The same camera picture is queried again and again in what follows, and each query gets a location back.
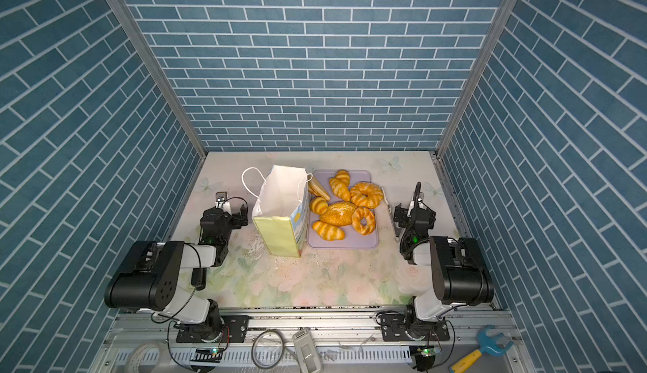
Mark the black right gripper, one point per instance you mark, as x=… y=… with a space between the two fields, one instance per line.
x=414 y=216

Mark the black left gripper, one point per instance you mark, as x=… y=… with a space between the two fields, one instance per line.
x=235 y=219

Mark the braided ring bread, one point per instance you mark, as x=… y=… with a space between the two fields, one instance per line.
x=365 y=194

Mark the glazed donut bread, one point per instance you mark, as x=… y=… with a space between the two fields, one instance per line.
x=364 y=221

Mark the white paper gift bag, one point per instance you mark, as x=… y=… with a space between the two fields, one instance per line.
x=281 y=211

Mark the twisted croissant bread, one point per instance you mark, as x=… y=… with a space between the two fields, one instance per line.
x=339 y=185

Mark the small round striped bun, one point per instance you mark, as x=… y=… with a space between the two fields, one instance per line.
x=319 y=206

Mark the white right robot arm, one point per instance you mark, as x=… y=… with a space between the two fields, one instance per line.
x=459 y=275

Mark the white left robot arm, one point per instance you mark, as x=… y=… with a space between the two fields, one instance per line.
x=165 y=278

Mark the black small remote box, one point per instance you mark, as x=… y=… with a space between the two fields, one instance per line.
x=199 y=278

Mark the lavender plastic tray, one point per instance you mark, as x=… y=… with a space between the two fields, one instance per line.
x=353 y=240

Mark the oval seeded loaf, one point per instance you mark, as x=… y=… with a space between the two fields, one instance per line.
x=339 y=214

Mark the striped long bun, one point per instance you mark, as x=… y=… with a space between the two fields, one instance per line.
x=328 y=232

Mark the blue yellow toy wrench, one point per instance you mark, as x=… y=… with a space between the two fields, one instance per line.
x=487 y=345

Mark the grey handheld device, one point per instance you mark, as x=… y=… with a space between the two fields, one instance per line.
x=308 y=358

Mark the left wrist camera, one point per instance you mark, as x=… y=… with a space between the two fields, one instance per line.
x=221 y=199

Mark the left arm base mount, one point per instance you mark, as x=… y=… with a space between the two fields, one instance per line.
x=227 y=329

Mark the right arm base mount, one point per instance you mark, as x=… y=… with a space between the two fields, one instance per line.
x=397 y=327

